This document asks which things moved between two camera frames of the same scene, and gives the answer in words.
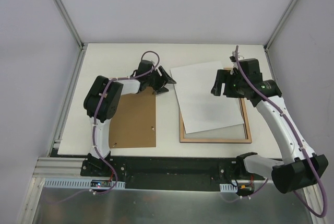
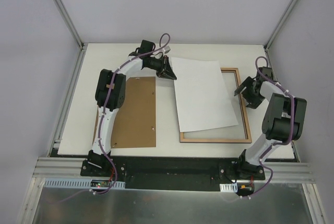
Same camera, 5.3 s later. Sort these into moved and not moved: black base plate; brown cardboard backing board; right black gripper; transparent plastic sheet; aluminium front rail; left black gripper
Moved: left black gripper; right black gripper
Not moved: transparent plastic sheet; aluminium front rail; brown cardboard backing board; black base plate
